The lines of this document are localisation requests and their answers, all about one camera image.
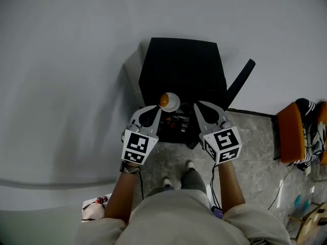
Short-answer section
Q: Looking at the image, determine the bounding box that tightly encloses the person's left leg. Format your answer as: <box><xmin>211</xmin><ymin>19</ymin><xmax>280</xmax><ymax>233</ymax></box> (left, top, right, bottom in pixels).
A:
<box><xmin>145</xmin><ymin>186</ymin><xmax>177</xmax><ymax>199</ymax></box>

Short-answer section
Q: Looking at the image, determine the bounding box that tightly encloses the beaded wrist bracelet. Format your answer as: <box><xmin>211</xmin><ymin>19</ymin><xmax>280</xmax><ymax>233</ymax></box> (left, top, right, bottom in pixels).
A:
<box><xmin>120</xmin><ymin>161</ymin><xmax>142</xmax><ymax>176</ymax></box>

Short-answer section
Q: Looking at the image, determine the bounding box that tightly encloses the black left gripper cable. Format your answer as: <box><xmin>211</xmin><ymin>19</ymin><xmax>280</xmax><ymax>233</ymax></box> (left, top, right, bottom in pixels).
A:
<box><xmin>138</xmin><ymin>171</ymin><xmax>145</xmax><ymax>200</ymax></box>

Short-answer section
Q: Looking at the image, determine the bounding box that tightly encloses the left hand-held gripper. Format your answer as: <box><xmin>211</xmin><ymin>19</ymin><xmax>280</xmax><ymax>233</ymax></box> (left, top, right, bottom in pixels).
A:
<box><xmin>121</xmin><ymin>105</ymin><xmax>162</xmax><ymax>166</ymax></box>

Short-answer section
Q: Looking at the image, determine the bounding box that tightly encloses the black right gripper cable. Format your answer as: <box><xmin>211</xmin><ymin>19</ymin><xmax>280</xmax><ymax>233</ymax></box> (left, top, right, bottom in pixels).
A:
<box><xmin>209</xmin><ymin>163</ymin><xmax>222</xmax><ymax>210</ymax></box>

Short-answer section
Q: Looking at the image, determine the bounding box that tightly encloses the light wooden table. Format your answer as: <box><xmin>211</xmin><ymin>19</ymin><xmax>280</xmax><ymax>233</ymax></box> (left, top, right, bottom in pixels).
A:
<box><xmin>287</xmin><ymin>201</ymin><xmax>327</xmax><ymax>245</ymax></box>

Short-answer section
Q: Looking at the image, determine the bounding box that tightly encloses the person's right forearm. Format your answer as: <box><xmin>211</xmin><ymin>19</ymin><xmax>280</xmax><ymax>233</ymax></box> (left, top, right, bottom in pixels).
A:
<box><xmin>217</xmin><ymin>160</ymin><xmax>247</xmax><ymax>213</ymax></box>

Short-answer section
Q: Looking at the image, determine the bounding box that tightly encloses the black mini fridge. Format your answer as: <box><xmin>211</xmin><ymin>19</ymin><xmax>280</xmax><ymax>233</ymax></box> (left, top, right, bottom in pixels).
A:
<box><xmin>138</xmin><ymin>37</ymin><xmax>256</xmax><ymax>150</ymax></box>

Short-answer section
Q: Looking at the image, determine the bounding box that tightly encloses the person's beige shirt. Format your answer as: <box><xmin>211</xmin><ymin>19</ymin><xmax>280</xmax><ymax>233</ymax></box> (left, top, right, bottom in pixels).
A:
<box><xmin>75</xmin><ymin>188</ymin><xmax>292</xmax><ymax>245</ymax></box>

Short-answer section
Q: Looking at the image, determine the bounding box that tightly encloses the orange padded chair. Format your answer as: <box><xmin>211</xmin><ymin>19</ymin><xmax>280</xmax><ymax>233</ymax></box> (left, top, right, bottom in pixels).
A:
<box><xmin>273</xmin><ymin>102</ymin><xmax>327</xmax><ymax>166</ymax></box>

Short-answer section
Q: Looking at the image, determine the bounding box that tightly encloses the small purple device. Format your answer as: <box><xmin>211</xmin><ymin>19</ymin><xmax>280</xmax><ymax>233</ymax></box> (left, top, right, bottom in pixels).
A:
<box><xmin>211</xmin><ymin>205</ymin><xmax>225</xmax><ymax>219</ymax></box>

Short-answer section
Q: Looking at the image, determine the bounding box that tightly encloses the person's right leg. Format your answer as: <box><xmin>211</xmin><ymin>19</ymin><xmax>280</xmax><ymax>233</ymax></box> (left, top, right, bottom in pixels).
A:
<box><xmin>180</xmin><ymin>169</ymin><xmax>207</xmax><ymax>194</ymax></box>

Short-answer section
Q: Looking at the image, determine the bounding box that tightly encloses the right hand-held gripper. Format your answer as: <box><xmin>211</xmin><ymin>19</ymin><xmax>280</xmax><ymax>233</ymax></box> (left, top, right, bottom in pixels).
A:
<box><xmin>193</xmin><ymin>100</ymin><xmax>243</xmax><ymax>166</ymax></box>

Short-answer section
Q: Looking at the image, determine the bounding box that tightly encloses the person's left forearm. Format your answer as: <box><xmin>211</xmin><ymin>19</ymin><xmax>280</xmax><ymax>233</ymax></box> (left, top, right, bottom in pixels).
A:
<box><xmin>104</xmin><ymin>167</ymin><xmax>141</xmax><ymax>225</ymax></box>

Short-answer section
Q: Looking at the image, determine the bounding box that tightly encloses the thin black floor cable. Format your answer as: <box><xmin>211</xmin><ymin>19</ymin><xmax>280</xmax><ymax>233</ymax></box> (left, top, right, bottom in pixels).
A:
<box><xmin>267</xmin><ymin>165</ymin><xmax>296</xmax><ymax>211</ymax></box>

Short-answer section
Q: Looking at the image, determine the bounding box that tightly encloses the pink cloth bag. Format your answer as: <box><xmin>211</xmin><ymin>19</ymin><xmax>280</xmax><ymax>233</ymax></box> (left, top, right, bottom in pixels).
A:
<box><xmin>81</xmin><ymin>201</ymin><xmax>106</xmax><ymax>222</ymax></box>

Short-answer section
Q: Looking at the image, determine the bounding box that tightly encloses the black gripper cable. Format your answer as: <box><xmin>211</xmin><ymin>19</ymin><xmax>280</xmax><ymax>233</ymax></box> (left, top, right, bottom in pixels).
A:
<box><xmin>209</xmin><ymin>163</ymin><xmax>222</xmax><ymax>210</ymax></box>
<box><xmin>138</xmin><ymin>171</ymin><xmax>145</xmax><ymax>200</ymax></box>

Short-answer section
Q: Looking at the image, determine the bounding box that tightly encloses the black white striped garment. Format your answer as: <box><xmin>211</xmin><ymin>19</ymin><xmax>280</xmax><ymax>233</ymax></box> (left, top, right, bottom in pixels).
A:
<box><xmin>295</xmin><ymin>98</ymin><xmax>318</xmax><ymax>117</ymax></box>

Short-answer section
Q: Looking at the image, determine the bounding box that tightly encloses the person's leg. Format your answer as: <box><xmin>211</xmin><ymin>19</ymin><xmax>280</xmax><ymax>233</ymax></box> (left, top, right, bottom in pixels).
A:
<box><xmin>145</xmin><ymin>186</ymin><xmax>177</xmax><ymax>199</ymax></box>
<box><xmin>180</xmin><ymin>169</ymin><xmax>207</xmax><ymax>194</ymax></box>

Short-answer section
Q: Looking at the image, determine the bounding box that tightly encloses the white round plate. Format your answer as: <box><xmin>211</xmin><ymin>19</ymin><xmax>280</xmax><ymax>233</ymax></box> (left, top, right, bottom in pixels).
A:
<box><xmin>159</xmin><ymin>92</ymin><xmax>181</xmax><ymax>112</ymax></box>

